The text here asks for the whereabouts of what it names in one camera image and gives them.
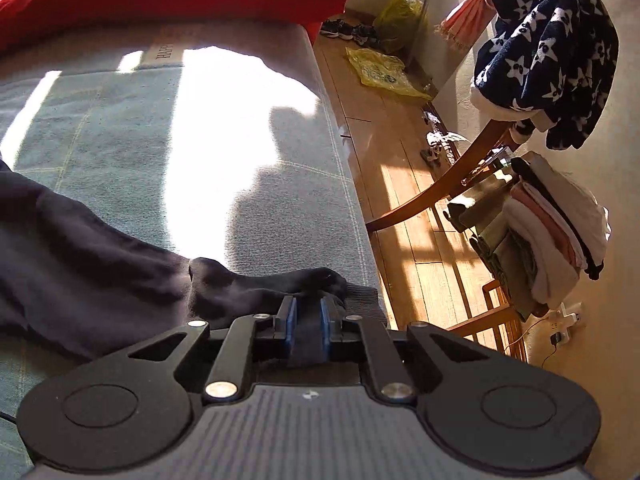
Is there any grey and black printed sweatshirt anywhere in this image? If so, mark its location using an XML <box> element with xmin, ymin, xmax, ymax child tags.
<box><xmin>0</xmin><ymin>157</ymin><xmax>351</xmax><ymax>368</ymax></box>

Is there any flat yellow plastic bag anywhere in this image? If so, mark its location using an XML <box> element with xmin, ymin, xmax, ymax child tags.
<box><xmin>346</xmin><ymin>47</ymin><xmax>433</xmax><ymax>101</ymax></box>

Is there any stack of folded clothes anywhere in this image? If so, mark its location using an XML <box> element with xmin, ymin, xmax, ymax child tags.
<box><xmin>445</xmin><ymin>152</ymin><xmax>612</xmax><ymax>321</ymax></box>

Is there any silver toy figure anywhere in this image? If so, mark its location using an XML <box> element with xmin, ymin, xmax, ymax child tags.
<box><xmin>419</xmin><ymin>110</ymin><xmax>469</xmax><ymax>167</ymax></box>

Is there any bed with green checked blanket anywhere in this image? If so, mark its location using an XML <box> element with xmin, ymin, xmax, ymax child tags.
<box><xmin>0</xmin><ymin>20</ymin><xmax>398</xmax><ymax>480</ymax></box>

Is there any navy star print garment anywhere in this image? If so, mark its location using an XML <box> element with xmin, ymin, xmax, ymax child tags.
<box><xmin>470</xmin><ymin>0</ymin><xmax>621</xmax><ymax>151</ymax></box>

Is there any white power strip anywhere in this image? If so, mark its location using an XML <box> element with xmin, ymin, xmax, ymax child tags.
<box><xmin>545</xmin><ymin>302</ymin><xmax>587</xmax><ymax>348</ymax></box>

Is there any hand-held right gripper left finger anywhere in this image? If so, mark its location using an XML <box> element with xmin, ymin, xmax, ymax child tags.
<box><xmin>127</xmin><ymin>296</ymin><xmax>301</xmax><ymax>405</ymax></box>

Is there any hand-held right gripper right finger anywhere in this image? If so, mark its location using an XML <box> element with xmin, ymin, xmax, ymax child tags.
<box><xmin>320</xmin><ymin>296</ymin><xmax>493</xmax><ymax>407</ymax></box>

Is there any orange curtain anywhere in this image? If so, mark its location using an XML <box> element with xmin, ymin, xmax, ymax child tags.
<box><xmin>434</xmin><ymin>0</ymin><xmax>497</xmax><ymax>53</ymax></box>

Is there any wooden chair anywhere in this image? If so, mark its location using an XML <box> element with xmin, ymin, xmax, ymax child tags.
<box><xmin>365</xmin><ymin>110</ymin><xmax>541</xmax><ymax>363</ymax></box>

